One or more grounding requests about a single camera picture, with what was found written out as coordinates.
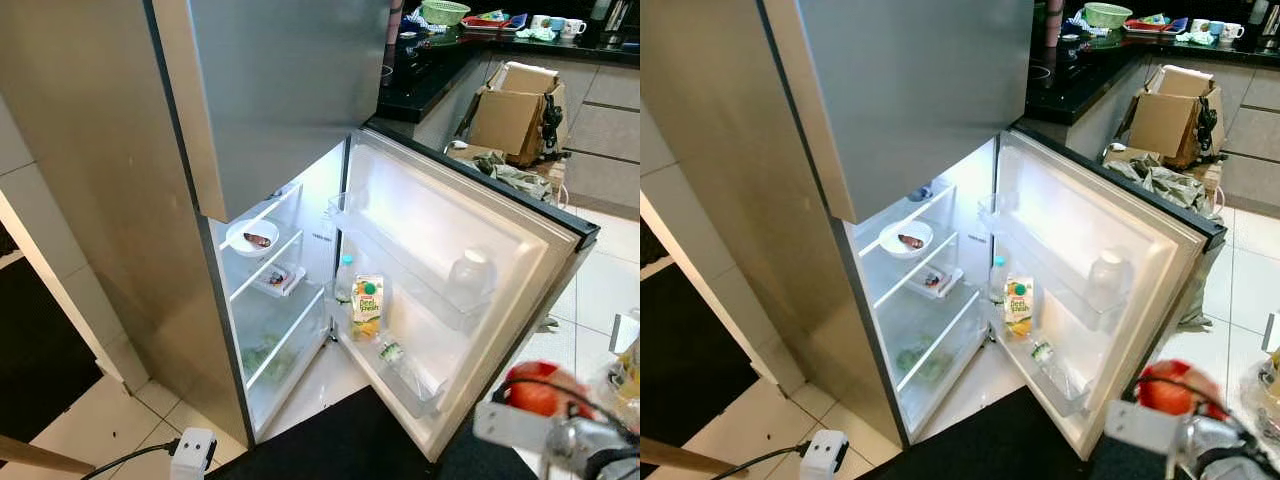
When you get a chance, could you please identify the clear crisper drawer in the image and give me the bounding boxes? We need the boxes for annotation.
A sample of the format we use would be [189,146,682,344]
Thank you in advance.
[897,295,989,436]
[243,292,333,433]

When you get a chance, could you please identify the green leafy vegetables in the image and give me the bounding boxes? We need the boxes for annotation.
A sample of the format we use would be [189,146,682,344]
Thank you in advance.
[893,340,949,388]
[240,335,298,384]

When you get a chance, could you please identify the orange juice carton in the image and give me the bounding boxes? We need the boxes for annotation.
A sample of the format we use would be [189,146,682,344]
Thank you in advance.
[1003,276,1039,342]
[349,275,387,344]

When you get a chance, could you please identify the clear jar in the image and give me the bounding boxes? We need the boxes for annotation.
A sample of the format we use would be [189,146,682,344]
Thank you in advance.
[446,247,497,312]
[1087,248,1135,312]

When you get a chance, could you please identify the clear bottle with green label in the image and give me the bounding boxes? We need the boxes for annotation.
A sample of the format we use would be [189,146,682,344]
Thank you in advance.
[377,335,441,403]
[1029,338,1093,403]

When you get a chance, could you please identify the crumpled grey green cloth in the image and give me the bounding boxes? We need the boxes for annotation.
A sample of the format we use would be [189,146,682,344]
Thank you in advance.
[1103,153,1209,213]
[473,150,554,203]

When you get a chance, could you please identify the silver fridge body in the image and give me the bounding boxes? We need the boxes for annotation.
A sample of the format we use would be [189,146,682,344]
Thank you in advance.
[0,0,353,448]
[640,0,1004,451]

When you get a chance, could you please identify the silver fridge main door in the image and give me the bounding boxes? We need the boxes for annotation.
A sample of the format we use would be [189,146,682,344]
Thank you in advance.
[326,127,602,464]
[983,127,1230,463]

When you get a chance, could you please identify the green plastic basket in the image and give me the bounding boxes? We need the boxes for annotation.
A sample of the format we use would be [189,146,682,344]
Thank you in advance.
[1082,2,1135,30]
[419,0,472,28]

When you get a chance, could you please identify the brown cardboard box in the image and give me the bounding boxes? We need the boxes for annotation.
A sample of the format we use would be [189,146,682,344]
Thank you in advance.
[1127,64,1227,171]
[466,61,569,169]

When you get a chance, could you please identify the grey kitchen cabinets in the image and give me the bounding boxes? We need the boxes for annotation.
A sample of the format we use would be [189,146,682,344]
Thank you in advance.
[1063,52,1280,219]
[413,50,641,219]

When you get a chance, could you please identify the silver fridge freezer door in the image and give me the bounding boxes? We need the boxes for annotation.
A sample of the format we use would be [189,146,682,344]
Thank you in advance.
[758,0,1037,227]
[148,0,394,225]

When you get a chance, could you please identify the white ceramic bowl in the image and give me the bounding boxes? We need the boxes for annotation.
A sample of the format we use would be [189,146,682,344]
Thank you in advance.
[879,219,936,261]
[225,217,282,259]

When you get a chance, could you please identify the clear fridge door bin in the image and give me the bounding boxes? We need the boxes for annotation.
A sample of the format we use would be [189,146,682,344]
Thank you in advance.
[985,285,1093,419]
[328,190,498,333]
[980,195,1136,333]
[325,280,448,419]

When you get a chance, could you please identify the clear plastic food package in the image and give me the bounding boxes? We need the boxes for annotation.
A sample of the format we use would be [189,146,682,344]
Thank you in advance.
[605,313,641,421]
[1238,312,1280,443]

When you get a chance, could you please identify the clear plastic food container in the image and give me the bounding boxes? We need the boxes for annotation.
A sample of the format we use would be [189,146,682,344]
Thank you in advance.
[254,261,307,299]
[907,264,965,300]

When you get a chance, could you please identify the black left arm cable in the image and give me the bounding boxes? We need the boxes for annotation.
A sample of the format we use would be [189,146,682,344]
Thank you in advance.
[714,442,813,480]
[78,438,183,480]

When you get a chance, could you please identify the black kitchen countertop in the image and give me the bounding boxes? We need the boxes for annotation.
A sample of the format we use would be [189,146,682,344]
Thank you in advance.
[377,0,641,124]
[1023,0,1280,126]

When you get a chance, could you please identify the glass fridge shelf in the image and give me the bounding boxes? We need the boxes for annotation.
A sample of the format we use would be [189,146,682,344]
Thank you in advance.
[855,183,959,233]
[213,180,306,226]
[225,228,306,301]
[240,288,329,389]
[893,290,986,394]
[875,232,961,308]

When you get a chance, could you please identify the red tray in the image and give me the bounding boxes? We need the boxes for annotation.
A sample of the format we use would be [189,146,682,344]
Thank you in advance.
[1124,14,1191,34]
[461,12,530,32]

